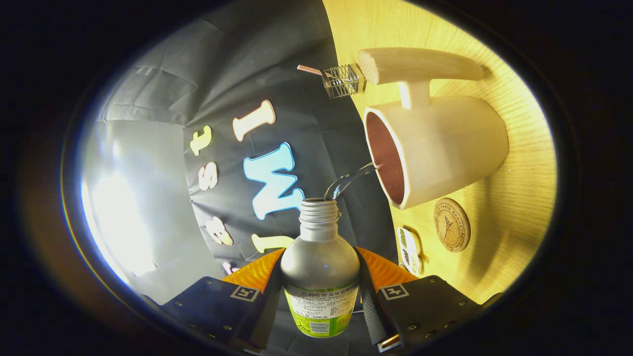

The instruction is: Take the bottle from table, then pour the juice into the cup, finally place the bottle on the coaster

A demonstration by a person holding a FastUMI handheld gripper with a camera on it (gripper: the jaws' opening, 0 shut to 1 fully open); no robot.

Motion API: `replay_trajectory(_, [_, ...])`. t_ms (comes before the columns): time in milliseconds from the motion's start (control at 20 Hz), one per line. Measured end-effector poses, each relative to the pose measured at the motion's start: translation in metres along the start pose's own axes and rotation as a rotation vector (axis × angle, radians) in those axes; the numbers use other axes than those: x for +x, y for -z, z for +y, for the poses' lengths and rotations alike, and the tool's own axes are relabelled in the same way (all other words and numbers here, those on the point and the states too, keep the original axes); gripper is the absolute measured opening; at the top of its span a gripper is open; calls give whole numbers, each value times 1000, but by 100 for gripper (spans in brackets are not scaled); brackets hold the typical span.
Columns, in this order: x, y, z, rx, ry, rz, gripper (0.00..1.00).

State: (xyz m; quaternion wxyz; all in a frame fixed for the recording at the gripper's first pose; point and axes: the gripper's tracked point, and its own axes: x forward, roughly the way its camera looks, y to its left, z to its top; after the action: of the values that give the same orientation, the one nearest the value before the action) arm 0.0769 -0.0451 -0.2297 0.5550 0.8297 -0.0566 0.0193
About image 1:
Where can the clear juice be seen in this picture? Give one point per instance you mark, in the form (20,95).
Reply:
(346,182)

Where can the wooden table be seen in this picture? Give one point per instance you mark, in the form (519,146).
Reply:
(519,222)

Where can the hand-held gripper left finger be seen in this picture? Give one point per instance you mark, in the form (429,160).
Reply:
(269,311)

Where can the silver bottle with green label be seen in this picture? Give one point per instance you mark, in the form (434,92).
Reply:
(319,262)

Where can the white divided dish with beans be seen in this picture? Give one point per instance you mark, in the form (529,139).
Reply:
(413,242)

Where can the striped straw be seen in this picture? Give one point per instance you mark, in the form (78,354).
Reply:
(309,69)

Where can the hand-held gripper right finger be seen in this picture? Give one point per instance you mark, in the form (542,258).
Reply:
(371,316)

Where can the round cork coaster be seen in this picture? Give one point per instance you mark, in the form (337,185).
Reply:
(452,225)

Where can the black backdrop cloth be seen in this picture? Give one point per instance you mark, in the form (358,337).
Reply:
(247,74)

